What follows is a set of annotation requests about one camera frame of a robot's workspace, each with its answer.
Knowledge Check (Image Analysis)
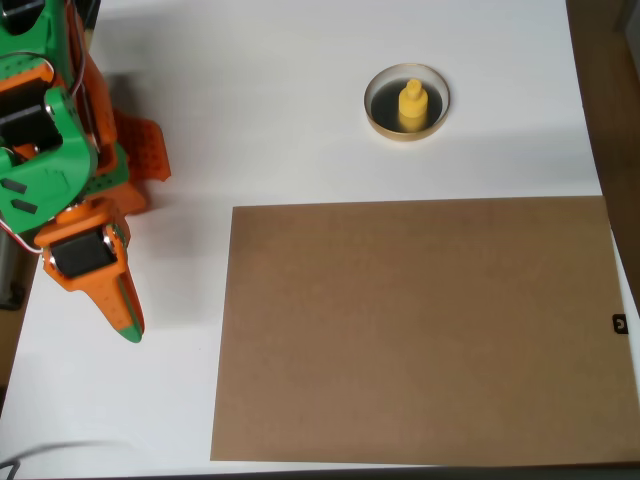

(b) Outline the orange robot base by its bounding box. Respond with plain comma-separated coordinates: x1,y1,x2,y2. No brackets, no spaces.
74,107,174,217

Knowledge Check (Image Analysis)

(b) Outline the brown cardboard sheet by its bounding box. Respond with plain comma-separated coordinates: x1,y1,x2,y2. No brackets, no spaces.
208,195,640,464

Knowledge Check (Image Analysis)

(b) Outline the small yellow plastic piece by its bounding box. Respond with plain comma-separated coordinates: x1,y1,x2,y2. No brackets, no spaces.
397,78,432,134

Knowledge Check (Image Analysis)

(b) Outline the red white black servo cable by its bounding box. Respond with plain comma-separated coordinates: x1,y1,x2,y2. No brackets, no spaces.
0,214,45,257

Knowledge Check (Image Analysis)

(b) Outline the round dish with gold rim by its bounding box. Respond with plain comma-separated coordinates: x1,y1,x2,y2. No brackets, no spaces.
363,62,451,144

